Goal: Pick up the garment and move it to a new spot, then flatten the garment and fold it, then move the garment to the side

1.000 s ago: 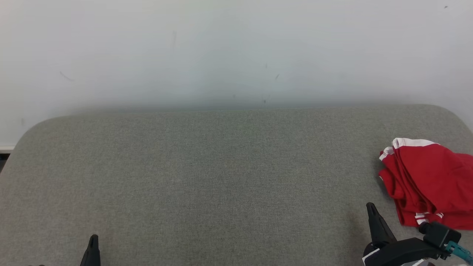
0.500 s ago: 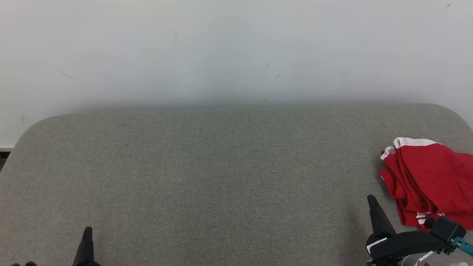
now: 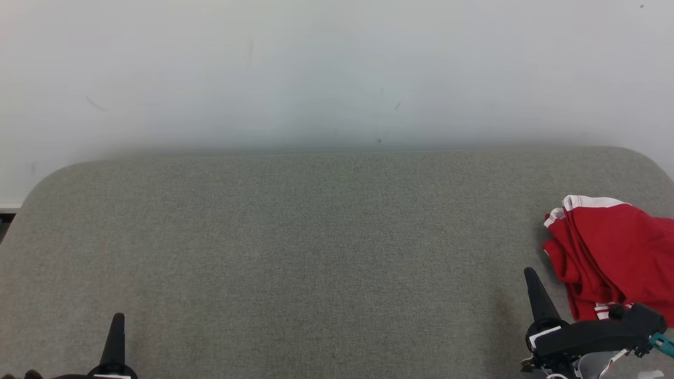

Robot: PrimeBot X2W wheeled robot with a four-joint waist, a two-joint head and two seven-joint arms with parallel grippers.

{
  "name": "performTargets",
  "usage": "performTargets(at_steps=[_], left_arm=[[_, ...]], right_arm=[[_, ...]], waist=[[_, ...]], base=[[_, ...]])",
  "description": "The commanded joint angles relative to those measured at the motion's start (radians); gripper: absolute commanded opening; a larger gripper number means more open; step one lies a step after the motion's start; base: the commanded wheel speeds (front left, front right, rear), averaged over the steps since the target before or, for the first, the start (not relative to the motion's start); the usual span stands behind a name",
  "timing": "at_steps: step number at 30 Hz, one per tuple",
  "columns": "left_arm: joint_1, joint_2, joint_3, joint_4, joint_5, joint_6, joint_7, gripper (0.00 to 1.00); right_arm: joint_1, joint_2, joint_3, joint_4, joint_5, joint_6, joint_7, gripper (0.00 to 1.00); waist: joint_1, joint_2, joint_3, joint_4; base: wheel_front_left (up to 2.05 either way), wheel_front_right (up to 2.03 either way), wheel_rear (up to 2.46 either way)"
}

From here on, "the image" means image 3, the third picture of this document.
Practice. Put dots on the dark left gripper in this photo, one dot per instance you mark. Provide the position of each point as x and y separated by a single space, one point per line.
105 372

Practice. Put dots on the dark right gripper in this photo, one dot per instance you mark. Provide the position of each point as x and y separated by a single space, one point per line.
584 339

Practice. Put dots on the red Bulls 23 shorts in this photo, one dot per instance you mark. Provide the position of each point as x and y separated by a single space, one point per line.
616 247

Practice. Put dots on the white skirting board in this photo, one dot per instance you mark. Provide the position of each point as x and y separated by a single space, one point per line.
9 206

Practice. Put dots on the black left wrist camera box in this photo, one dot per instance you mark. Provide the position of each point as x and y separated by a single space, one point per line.
26 375

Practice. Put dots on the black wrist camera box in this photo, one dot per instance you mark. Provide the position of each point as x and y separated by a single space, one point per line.
640 321
26 375

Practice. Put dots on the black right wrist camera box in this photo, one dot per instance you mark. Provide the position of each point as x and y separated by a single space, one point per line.
640 321

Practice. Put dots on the teal right camera connector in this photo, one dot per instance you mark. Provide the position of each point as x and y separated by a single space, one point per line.
662 343

